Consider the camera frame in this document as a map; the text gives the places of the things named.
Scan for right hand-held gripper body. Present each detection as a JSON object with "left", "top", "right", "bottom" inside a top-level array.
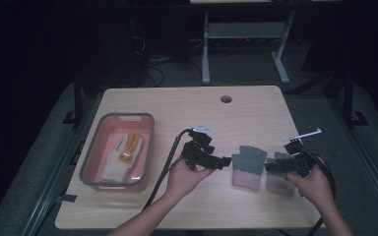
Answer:
[{"left": 282, "top": 129, "right": 323, "bottom": 179}]

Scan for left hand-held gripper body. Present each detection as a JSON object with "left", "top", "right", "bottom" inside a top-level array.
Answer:
[{"left": 180, "top": 124, "right": 217, "bottom": 172}]

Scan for grey and pink fingerless glove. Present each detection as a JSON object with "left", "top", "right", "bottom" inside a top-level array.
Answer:
[
  {"left": 264, "top": 150, "right": 305, "bottom": 200},
  {"left": 231, "top": 145, "right": 269, "bottom": 193}
]

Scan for plain beige and orange glove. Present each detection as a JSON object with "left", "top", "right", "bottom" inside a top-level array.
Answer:
[{"left": 101, "top": 132, "right": 145, "bottom": 183}]

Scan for pink basket with grey rim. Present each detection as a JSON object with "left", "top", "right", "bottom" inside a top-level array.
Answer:
[{"left": 79, "top": 112, "right": 156, "bottom": 193}]

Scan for person's left hand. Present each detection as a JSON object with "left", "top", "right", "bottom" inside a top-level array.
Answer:
[{"left": 164, "top": 156, "right": 217, "bottom": 205}]

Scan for person's right hand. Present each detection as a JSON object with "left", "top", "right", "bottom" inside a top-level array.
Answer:
[{"left": 284, "top": 155, "right": 336, "bottom": 211}]

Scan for black metal stand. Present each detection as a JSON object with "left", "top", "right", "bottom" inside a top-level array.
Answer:
[
  {"left": 342, "top": 69, "right": 370, "bottom": 130},
  {"left": 62, "top": 70, "right": 86, "bottom": 126}
]

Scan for right hand-held gripper black cable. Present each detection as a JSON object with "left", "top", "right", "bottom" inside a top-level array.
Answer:
[{"left": 301, "top": 147, "right": 338, "bottom": 236}]

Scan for hand-held gripper black cable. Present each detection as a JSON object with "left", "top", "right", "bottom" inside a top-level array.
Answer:
[
  {"left": 301, "top": 147, "right": 338, "bottom": 236},
  {"left": 142, "top": 128, "right": 192, "bottom": 211}
]

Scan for left hand-held gripper black cable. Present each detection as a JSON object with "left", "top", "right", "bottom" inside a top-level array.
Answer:
[{"left": 142, "top": 128, "right": 192, "bottom": 211}]

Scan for grey metal rail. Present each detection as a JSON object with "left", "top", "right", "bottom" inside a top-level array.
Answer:
[
  {"left": 21, "top": 97, "right": 97, "bottom": 236},
  {"left": 328, "top": 97, "right": 378, "bottom": 227}
]

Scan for black floor cables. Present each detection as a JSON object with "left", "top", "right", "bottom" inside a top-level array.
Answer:
[{"left": 143, "top": 55, "right": 205, "bottom": 88}]

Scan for white metal desk frame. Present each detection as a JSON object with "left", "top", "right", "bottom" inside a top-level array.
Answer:
[{"left": 189, "top": 0, "right": 344, "bottom": 86}]

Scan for black table edge bracket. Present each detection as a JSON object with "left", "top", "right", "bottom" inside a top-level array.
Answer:
[{"left": 56, "top": 193, "right": 79, "bottom": 205}]

